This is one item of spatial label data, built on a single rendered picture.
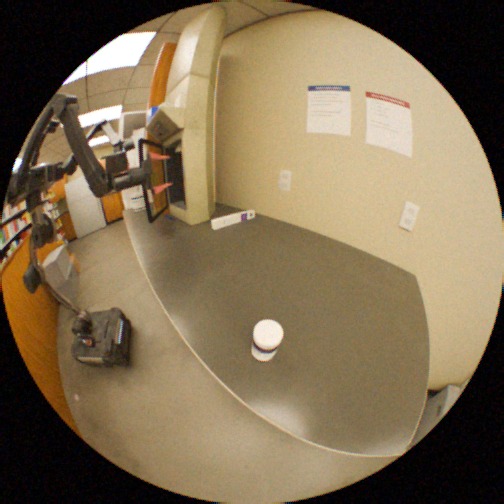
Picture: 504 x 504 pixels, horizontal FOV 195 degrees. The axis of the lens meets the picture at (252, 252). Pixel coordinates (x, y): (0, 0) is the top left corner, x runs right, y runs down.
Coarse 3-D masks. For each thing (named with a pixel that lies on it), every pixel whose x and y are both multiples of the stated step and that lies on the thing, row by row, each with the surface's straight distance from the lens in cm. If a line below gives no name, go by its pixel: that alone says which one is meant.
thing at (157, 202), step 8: (144, 144) 79; (144, 152) 78; (152, 152) 87; (160, 152) 98; (160, 160) 97; (152, 168) 85; (160, 168) 96; (152, 176) 84; (160, 176) 95; (152, 184) 83; (160, 184) 93; (160, 192) 92; (144, 200) 74; (152, 200) 81; (160, 200) 91; (152, 208) 80; (160, 208) 90; (152, 216) 79
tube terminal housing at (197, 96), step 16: (192, 80) 87; (208, 80) 92; (176, 96) 94; (192, 96) 83; (208, 96) 90; (192, 112) 80; (208, 112) 88; (192, 128) 77; (208, 128) 87; (176, 144) 95; (192, 144) 76; (208, 144) 86; (192, 160) 75; (208, 160) 84; (192, 176) 74; (208, 176) 83; (192, 192) 75; (208, 192) 82; (176, 208) 92; (192, 208) 76; (208, 208) 81; (192, 224) 78
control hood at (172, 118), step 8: (160, 112) 77; (168, 112) 75; (176, 112) 76; (184, 112) 78; (152, 120) 88; (160, 120) 82; (168, 120) 77; (176, 120) 75; (168, 128) 82; (176, 128) 77; (168, 136) 90
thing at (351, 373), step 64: (192, 256) 51; (256, 256) 48; (320, 256) 56; (192, 320) 33; (256, 320) 31; (320, 320) 35; (384, 320) 46; (256, 384) 27; (320, 384) 30; (384, 384) 37; (384, 448) 40
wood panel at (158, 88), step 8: (168, 48) 149; (160, 56) 141; (168, 56) 143; (160, 64) 136; (168, 64) 137; (160, 72) 131; (168, 72) 133; (152, 80) 126; (160, 80) 127; (152, 88) 122; (160, 88) 123; (152, 96) 119; (160, 96) 120; (152, 104) 117; (160, 104) 118; (152, 136) 109; (168, 208) 110
